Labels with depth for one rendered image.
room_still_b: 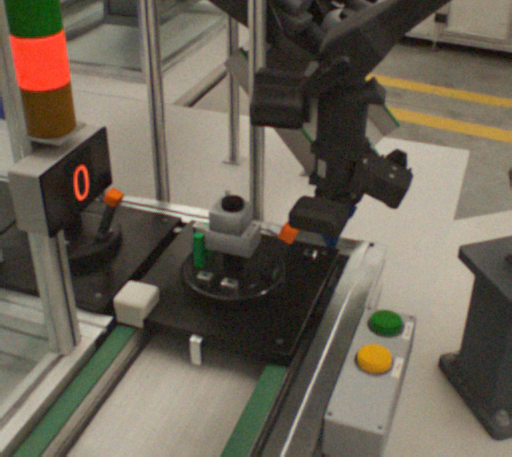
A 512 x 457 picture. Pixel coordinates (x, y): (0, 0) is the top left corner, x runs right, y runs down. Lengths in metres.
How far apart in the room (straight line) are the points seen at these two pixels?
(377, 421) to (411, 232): 0.56
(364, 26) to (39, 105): 0.33
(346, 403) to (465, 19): 4.23
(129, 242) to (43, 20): 0.48
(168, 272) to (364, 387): 0.32
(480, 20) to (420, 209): 3.58
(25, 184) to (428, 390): 0.59
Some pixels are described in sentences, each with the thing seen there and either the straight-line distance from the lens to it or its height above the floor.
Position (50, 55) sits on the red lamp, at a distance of 0.70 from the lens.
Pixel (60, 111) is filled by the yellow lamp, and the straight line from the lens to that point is 0.72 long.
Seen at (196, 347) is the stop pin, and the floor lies 0.96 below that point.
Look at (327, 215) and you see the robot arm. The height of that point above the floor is 1.16.
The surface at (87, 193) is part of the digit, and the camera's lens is 0.77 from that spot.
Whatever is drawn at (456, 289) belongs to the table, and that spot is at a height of 0.86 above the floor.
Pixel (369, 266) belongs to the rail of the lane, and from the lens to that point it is 1.04.
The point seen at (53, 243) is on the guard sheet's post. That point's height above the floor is 1.12.
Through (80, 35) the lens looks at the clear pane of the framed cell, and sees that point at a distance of 2.03.
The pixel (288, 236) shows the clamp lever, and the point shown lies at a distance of 0.90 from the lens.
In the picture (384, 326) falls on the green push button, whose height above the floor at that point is 0.97.
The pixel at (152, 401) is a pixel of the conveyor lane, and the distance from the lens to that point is 0.90.
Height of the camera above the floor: 1.56
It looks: 31 degrees down
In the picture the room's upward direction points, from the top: straight up
